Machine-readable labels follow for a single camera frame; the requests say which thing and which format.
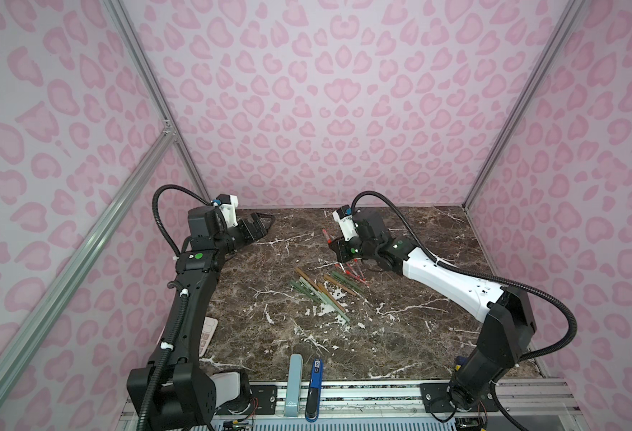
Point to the dark green pen left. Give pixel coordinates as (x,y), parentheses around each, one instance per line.
(299,287)

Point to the dark green pen right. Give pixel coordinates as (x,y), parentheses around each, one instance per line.
(347,282)

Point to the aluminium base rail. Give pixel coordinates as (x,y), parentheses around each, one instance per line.
(537,403)

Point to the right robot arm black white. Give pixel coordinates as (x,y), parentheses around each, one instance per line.
(505,314)

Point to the red pen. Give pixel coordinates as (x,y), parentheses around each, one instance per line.
(358,277)
(328,237)

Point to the light green pen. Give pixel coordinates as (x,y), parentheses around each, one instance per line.
(313,291)

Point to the light blue eraser block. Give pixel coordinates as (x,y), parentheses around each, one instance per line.
(293,388)

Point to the blue black utility tool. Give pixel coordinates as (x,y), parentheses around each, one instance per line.
(314,391)

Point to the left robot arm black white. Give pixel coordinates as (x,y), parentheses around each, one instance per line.
(172,390)

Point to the brown pen left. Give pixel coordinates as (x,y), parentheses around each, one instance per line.
(301,273)

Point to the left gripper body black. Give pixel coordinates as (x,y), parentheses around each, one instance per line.
(248,229)

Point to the brown pen right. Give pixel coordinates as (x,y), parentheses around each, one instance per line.
(339,284)

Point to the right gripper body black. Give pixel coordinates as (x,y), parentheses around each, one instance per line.
(343,250)

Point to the dark green pen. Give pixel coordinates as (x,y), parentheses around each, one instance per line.
(299,287)
(347,282)

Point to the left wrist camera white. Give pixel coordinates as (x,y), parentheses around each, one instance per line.
(228,205)

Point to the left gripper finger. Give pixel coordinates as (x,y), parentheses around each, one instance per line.
(256,231)
(264,220)

